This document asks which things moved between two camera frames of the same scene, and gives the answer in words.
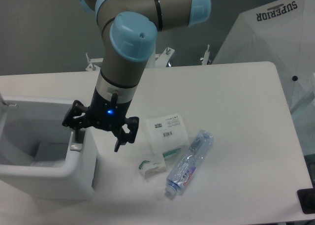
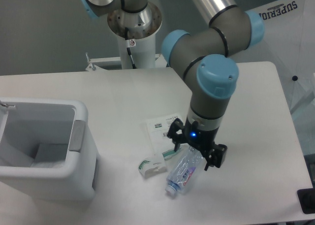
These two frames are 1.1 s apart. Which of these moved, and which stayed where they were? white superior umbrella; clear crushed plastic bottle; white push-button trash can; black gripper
Moved: black gripper
Stayed: white push-button trash can; white superior umbrella; clear crushed plastic bottle
